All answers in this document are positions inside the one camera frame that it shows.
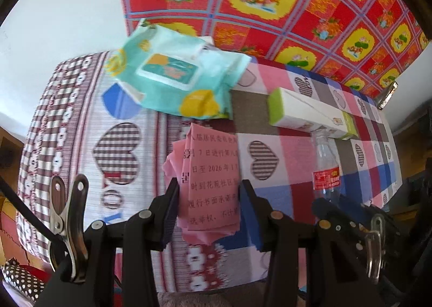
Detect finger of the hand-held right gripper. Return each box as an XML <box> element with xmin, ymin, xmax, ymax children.
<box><xmin>339</xmin><ymin>196</ymin><xmax>400</xmax><ymax>231</ymax></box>
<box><xmin>312</xmin><ymin>197</ymin><xmax>372</xmax><ymax>260</ymax></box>

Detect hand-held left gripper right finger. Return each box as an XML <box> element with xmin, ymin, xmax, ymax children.
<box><xmin>239</xmin><ymin>180</ymin><xmax>383</xmax><ymax>307</ymax></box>

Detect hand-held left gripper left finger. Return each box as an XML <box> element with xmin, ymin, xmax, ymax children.
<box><xmin>34</xmin><ymin>178</ymin><xmax>180</xmax><ymax>307</ymax></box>

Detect clear plastic bottle red label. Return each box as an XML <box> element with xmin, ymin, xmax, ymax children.
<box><xmin>310</xmin><ymin>131</ymin><xmax>341</xmax><ymax>206</ymax></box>

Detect pink cloth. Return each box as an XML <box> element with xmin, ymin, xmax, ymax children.
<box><xmin>163</xmin><ymin>123</ymin><xmax>242</xmax><ymax>247</ymax></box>

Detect metal spring clip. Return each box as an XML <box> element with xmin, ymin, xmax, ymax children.
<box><xmin>49</xmin><ymin>174</ymin><xmax>89</xmax><ymax>284</ymax></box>
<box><xmin>365</xmin><ymin>214</ymin><xmax>385</xmax><ymax>285</ymax></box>

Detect pink fluffy trouser leg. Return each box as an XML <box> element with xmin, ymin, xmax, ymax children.
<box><xmin>158</xmin><ymin>290</ymin><xmax>267</xmax><ymax>307</ymax></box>

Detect white and green box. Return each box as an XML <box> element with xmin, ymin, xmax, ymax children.
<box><xmin>268</xmin><ymin>87</ymin><xmax>359</xmax><ymax>140</ymax></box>

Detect heart patterned bed sheet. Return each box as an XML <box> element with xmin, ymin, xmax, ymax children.
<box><xmin>15</xmin><ymin>50</ymin><xmax>402</xmax><ymax>294</ymax></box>

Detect teal wet wipes pack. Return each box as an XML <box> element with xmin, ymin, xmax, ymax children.
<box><xmin>103</xmin><ymin>18</ymin><xmax>252</xmax><ymax>120</ymax></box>

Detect pink foam floor mat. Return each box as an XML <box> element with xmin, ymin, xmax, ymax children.
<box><xmin>0</xmin><ymin>199</ymin><xmax>44</xmax><ymax>264</ymax></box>

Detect polka dot cloth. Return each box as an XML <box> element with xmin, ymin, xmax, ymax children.
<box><xmin>2</xmin><ymin>256</ymin><xmax>51</xmax><ymax>302</ymax></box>

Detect metal bracket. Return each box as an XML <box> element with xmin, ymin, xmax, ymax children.
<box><xmin>376</xmin><ymin>81</ymin><xmax>399</xmax><ymax>110</ymax></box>

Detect black cable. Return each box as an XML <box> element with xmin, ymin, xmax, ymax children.
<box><xmin>0</xmin><ymin>177</ymin><xmax>59</xmax><ymax>243</ymax></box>

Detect red floral wall cloth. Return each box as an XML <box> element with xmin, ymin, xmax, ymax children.
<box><xmin>121</xmin><ymin>0</ymin><xmax>429</xmax><ymax>98</ymax></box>

